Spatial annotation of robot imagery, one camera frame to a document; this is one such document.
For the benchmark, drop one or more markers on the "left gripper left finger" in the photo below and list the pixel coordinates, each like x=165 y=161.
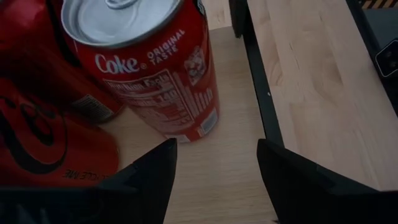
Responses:
x=140 y=193

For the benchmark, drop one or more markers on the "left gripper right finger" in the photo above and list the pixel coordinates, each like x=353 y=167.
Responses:
x=304 y=193

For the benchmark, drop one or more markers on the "black hazard-striped floor mat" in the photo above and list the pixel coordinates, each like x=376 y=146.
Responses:
x=385 y=21

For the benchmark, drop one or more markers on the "small silver-rimmed black camera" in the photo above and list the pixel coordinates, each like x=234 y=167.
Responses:
x=388 y=59

